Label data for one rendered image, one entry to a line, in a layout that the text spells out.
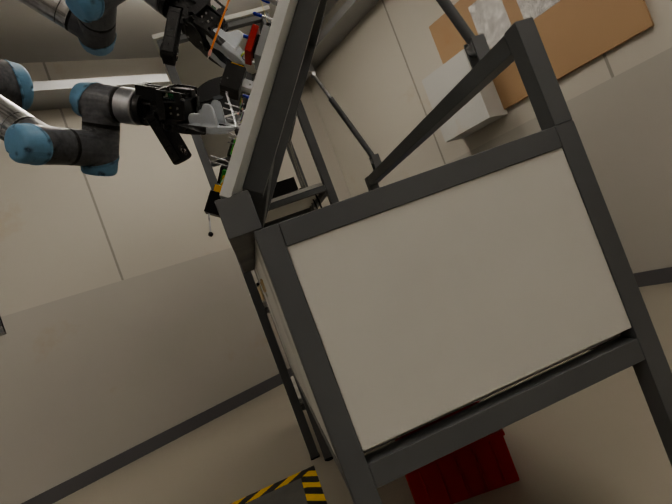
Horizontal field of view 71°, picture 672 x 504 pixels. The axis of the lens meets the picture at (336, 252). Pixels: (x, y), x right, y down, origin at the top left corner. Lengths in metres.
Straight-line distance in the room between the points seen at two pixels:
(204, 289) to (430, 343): 2.87
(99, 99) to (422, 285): 0.76
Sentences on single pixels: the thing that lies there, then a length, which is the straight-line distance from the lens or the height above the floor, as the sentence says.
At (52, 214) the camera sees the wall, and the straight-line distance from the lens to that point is 3.52.
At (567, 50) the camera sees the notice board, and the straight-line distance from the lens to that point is 3.03.
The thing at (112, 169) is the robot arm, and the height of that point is 1.07.
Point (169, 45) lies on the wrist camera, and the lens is 1.10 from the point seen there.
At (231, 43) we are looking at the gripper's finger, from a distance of 1.08.
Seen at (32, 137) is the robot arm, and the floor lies 1.12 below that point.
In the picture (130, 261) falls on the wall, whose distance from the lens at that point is 3.49.
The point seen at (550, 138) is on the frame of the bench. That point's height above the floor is 0.78.
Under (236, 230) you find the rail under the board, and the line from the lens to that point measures 0.75.
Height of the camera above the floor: 0.71
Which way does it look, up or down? 1 degrees up
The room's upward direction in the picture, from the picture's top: 21 degrees counter-clockwise
